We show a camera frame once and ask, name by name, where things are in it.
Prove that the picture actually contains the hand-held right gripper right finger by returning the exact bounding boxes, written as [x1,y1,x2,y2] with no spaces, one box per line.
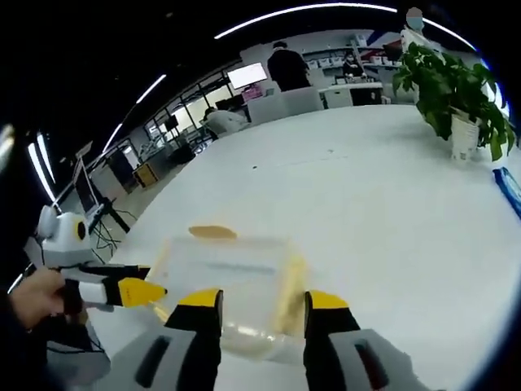
[303,289,431,391]

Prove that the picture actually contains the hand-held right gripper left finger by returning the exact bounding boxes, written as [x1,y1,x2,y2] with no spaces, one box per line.
[109,288,225,391]

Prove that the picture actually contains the clear plastic box yellow buckles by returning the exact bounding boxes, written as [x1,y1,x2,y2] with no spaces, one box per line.
[149,224,311,364]

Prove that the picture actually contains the person's left hand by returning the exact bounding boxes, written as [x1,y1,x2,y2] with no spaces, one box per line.
[7,267,90,330]

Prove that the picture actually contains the open laptop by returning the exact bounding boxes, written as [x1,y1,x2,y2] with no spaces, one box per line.
[72,164,108,223]

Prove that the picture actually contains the black laptop stand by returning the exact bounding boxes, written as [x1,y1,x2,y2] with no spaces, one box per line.
[86,196,132,236]

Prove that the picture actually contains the short ceiling light strip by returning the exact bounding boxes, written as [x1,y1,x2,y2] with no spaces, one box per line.
[100,73,168,152]

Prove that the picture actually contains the blue packet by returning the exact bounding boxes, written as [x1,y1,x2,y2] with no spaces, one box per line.
[491,165,521,222]

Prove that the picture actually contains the white counter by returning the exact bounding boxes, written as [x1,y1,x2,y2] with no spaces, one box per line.
[247,86,326,124]

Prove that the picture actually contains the green potted plant white pot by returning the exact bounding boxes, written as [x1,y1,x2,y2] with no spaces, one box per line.
[392,41,517,163]

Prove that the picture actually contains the long ceiling light strip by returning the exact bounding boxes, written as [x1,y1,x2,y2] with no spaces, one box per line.
[213,2,399,41]

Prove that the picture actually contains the black floor cables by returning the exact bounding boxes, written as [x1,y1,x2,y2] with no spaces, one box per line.
[90,211,136,253]

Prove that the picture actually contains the bright wall monitor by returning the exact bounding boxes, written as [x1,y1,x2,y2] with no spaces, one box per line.
[225,61,269,90]

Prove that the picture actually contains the white wall shelves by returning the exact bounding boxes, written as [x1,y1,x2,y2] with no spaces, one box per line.
[304,33,405,82]

